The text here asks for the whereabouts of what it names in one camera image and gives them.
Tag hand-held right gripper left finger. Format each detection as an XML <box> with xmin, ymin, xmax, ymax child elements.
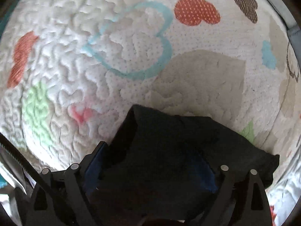
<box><xmin>22</xmin><ymin>141</ymin><xmax>109</xmax><ymax>226</ymax></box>

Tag heart print quilt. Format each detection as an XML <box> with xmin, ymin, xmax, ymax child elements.
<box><xmin>0</xmin><ymin>0</ymin><xmax>301</xmax><ymax>193</ymax></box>

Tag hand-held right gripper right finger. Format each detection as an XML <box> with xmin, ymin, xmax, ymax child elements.
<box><xmin>188</xmin><ymin>153</ymin><xmax>274</xmax><ymax>226</ymax></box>

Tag black strap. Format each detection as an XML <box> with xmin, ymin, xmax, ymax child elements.
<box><xmin>0</xmin><ymin>134</ymin><xmax>49</xmax><ymax>190</ymax></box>

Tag black pants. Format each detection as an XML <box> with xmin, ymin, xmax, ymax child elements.
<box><xmin>90</xmin><ymin>104</ymin><xmax>280</xmax><ymax>226</ymax></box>

